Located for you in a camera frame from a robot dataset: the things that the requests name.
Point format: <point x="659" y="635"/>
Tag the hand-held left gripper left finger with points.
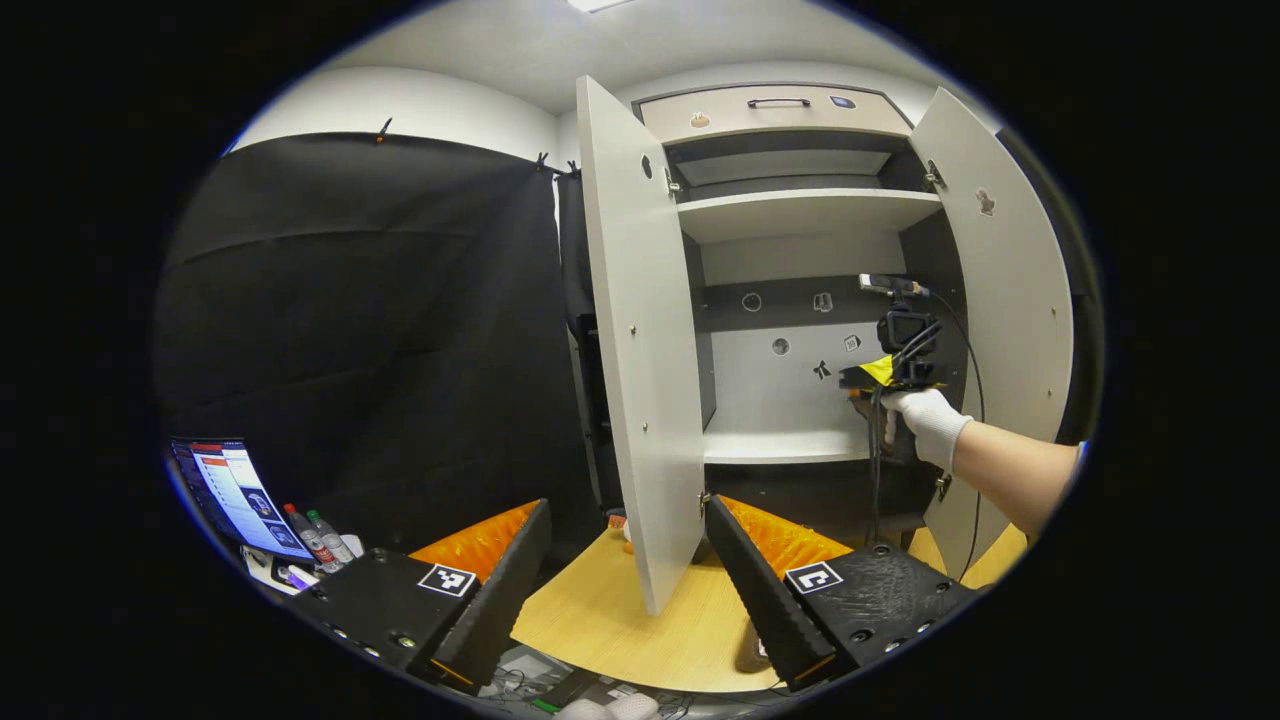
<point x="505" y="590"/>

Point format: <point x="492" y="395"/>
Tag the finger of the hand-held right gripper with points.
<point x="862" y="376"/>

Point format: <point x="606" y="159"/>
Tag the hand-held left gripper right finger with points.
<point x="760" y="595"/>

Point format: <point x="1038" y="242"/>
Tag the white cabinet door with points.
<point x="640" y="350"/>
<point x="1010" y="280"/>

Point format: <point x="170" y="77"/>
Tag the white shoe cabinet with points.
<point x="800" y="215"/>

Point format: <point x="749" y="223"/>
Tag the beige cabinet drawer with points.
<point x="780" y="125"/>

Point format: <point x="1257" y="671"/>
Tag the red label plastic bottle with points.
<point x="312" y="540"/>

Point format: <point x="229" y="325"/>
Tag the black metal rack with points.
<point x="590" y="400"/>

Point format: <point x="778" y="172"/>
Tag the black backdrop cloth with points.
<point x="350" y="330"/>

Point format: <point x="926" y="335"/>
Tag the large ceiling light panel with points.
<point x="600" y="5"/>

